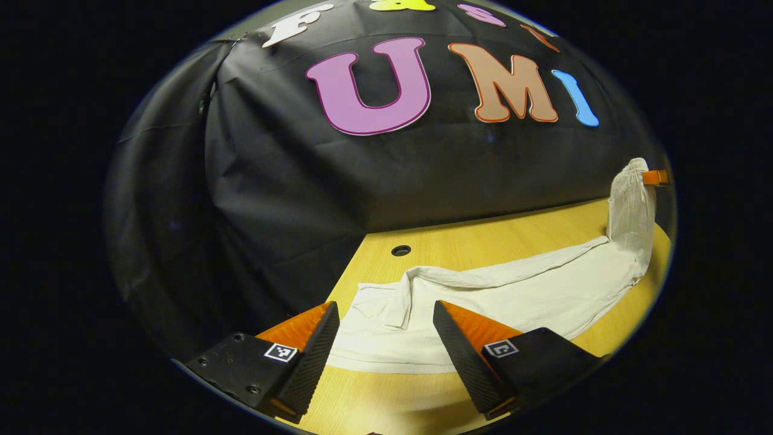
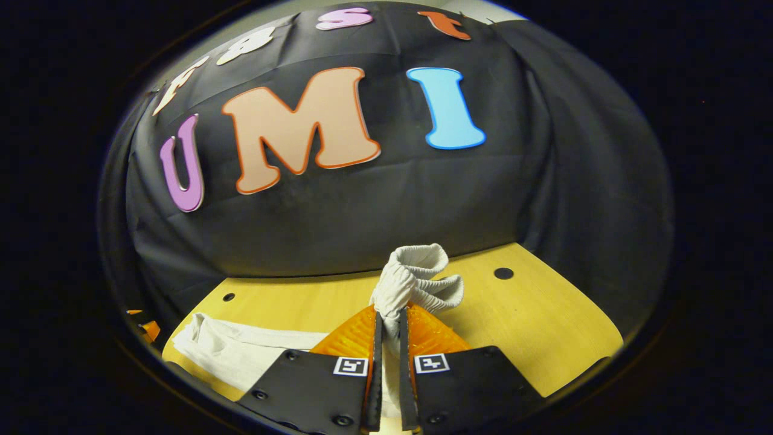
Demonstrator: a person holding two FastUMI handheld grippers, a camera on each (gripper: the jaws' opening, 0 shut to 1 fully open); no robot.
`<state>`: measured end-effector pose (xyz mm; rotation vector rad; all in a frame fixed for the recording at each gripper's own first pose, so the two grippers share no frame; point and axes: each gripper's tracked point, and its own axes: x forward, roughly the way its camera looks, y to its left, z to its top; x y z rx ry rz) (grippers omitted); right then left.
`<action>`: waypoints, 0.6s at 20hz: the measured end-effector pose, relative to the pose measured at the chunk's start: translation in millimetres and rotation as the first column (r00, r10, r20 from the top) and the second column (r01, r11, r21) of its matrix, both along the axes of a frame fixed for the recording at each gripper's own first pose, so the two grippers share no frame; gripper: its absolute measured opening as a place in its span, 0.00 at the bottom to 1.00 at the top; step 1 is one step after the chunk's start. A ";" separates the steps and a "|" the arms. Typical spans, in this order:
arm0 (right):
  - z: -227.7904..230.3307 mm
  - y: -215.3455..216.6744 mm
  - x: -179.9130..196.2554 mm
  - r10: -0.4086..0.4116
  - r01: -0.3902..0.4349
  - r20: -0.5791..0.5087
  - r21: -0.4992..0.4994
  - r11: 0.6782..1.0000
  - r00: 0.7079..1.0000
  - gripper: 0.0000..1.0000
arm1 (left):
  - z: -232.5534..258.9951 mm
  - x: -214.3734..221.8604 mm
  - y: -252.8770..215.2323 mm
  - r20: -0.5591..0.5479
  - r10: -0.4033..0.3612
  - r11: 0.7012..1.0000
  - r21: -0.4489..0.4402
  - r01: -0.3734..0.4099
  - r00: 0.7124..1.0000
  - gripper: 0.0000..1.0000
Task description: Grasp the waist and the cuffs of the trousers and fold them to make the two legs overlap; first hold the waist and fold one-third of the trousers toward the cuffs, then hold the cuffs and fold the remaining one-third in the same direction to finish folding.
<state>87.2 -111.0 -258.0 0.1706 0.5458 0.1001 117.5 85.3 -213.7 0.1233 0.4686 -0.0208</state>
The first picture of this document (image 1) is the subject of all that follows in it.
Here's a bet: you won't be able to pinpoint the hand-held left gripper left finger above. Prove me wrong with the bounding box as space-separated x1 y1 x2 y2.
184 301 341 424

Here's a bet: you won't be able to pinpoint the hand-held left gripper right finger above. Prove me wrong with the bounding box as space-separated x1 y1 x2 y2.
432 300 605 421

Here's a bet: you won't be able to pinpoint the white jeans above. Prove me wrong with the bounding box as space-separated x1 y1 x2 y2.
326 158 658 375

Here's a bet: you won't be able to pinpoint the black backdrop cloth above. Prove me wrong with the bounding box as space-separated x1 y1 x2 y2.
103 0 672 366

